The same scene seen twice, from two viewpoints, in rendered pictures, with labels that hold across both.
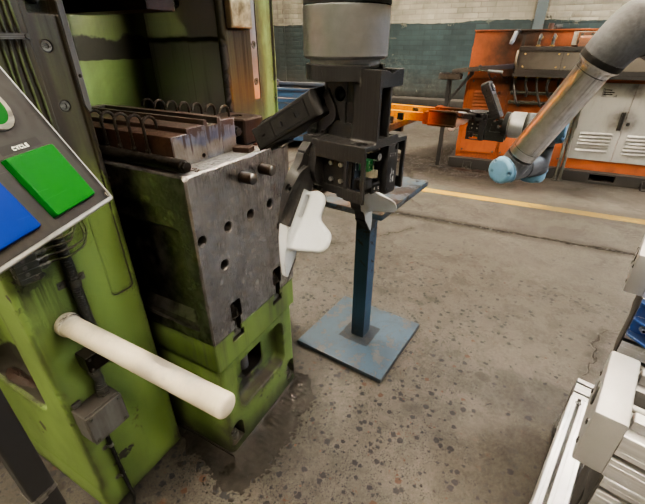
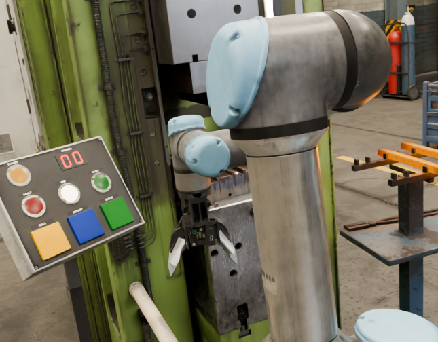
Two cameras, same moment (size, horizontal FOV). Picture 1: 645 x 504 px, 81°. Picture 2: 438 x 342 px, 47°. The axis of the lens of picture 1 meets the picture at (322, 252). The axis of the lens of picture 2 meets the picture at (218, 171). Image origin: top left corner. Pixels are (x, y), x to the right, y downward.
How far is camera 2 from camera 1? 0.87 m
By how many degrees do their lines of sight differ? 39
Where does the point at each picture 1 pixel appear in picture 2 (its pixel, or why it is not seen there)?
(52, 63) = (153, 142)
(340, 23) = (178, 180)
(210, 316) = (216, 309)
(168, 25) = not seen: hidden behind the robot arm
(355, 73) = (186, 196)
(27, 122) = (115, 186)
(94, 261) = (158, 253)
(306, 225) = (176, 254)
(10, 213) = (94, 227)
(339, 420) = not seen: outside the picture
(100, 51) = (206, 112)
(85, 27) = not seen: hidden behind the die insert
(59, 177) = (119, 212)
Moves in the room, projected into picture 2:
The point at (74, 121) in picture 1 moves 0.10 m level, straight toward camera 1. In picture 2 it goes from (160, 170) to (153, 179)
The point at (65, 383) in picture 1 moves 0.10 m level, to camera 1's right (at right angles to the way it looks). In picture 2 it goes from (129, 326) to (149, 334)
